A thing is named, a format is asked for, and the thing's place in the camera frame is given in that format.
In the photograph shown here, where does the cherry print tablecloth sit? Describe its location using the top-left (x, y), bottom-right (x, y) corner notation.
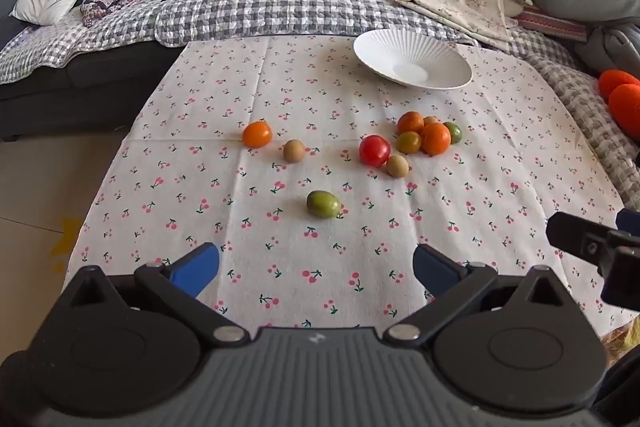
top-left (62, 34), bottom-right (640, 348)

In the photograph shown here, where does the red tomato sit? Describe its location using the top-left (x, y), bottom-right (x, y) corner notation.
top-left (358, 135), bottom-right (391, 168)

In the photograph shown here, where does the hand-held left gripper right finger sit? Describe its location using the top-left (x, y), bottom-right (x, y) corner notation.
top-left (382, 243), bottom-right (586, 348)

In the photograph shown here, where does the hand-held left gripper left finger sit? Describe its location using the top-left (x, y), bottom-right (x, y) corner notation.
top-left (60, 242), bottom-right (252, 349)

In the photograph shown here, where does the grey woven blanket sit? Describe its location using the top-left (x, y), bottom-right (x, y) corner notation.
top-left (510, 29), bottom-right (640, 212)

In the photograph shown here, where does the red-orange tangerine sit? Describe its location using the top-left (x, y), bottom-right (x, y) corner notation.
top-left (397, 111), bottom-right (426, 135)

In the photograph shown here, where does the white ribbed bowl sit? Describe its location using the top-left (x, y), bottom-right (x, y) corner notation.
top-left (353, 29), bottom-right (474, 90)

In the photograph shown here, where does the large orange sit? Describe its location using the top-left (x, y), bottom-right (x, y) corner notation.
top-left (420, 123), bottom-right (452, 156)

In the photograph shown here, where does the brown kiwi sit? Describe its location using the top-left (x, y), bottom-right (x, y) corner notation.
top-left (282, 139), bottom-right (306, 164)
top-left (386, 154), bottom-right (410, 179)

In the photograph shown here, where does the dark grey garment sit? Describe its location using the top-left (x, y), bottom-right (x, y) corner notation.
top-left (575, 24), bottom-right (640, 78)

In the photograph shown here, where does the beige floral cloth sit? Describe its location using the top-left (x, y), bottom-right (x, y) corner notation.
top-left (392, 0), bottom-right (521, 52)

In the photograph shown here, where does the floral pouch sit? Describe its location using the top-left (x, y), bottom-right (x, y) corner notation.
top-left (80, 0), bottom-right (131, 28)

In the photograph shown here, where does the small orange tangerine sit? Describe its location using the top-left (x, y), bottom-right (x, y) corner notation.
top-left (242, 120), bottom-right (274, 150)

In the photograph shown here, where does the orange knitted cushion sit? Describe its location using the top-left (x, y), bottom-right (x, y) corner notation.
top-left (607, 84), bottom-right (640, 135)
top-left (598, 69), bottom-right (640, 100)

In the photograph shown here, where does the green orange-tinged tangerine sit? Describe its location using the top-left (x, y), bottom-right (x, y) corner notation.
top-left (396, 131), bottom-right (423, 155)

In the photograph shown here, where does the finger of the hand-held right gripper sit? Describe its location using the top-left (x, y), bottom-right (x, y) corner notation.
top-left (546, 212), bottom-right (640, 313)
top-left (616, 208), bottom-right (640, 238)

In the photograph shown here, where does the green mango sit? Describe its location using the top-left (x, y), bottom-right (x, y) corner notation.
top-left (306, 190), bottom-right (343, 220)

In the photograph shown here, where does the striped cushion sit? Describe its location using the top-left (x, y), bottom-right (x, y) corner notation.
top-left (515, 6), bottom-right (588, 42)

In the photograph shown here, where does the grey checked blanket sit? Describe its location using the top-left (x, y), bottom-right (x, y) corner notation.
top-left (0, 0), bottom-right (576, 85)

